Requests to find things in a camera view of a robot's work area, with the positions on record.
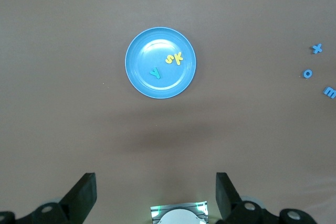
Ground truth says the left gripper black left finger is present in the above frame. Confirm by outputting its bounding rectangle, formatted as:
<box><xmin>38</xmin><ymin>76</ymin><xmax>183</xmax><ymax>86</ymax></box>
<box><xmin>0</xmin><ymin>173</ymin><xmax>98</xmax><ymax>224</ymax></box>

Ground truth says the teal foam letter y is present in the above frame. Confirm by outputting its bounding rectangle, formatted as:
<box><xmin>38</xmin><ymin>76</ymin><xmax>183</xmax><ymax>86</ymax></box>
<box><xmin>149</xmin><ymin>67</ymin><xmax>161</xmax><ymax>80</ymax></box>

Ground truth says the blue foam letter m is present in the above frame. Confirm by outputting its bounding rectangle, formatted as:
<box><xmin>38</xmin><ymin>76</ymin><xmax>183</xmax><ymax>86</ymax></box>
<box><xmin>322</xmin><ymin>86</ymin><xmax>336</xmax><ymax>100</ymax></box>

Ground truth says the brown table cover sheet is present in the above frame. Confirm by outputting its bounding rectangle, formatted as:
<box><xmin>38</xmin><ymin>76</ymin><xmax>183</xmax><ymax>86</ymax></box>
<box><xmin>0</xmin><ymin>0</ymin><xmax>336</xmax><ymax>224</ymax></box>

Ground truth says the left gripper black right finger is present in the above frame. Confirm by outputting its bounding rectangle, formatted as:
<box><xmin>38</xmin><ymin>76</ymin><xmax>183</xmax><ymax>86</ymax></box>
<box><xmin>215</xmin><ymin>172</ymin><xmax>319</xmax><ymax>224</ymax></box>

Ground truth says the yellow foam letter k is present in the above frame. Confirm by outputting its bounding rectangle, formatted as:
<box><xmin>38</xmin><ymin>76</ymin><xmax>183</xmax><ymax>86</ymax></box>
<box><xmin>173</xmin><ymin>51</ymin><xmax>184</xmax><ymax>67</ymax></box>

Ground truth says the blue plate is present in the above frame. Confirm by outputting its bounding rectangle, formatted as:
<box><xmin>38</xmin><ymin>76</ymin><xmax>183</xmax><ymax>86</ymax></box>
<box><xmin>124</xmin><ymin>26</ymin><xmax>197</xmax><ymax>100</ymax></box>

